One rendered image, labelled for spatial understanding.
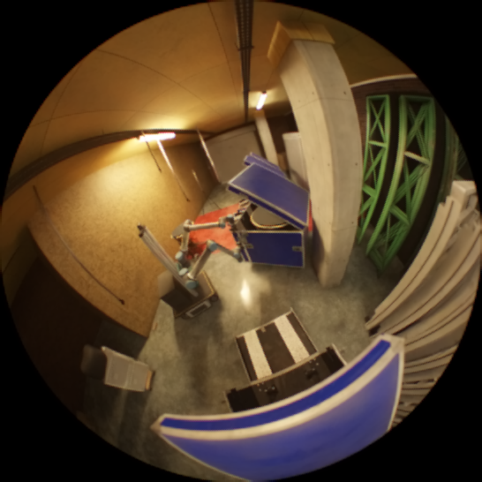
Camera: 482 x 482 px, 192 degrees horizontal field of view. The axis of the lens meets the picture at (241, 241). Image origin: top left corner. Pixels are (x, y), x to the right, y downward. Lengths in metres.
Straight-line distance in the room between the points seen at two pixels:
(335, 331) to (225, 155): 9.23
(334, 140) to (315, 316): 2.15
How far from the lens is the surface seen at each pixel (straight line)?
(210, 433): 0.62
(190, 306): 2.65
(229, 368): 2.40
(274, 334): 2.26
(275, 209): 1.83
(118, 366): 2.96
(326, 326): 2.31
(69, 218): 3.09
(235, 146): 9.18
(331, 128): 1.24
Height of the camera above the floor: 2.21
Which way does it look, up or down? 37 degrees down
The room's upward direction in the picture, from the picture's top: 24 degrees counter-clockwise
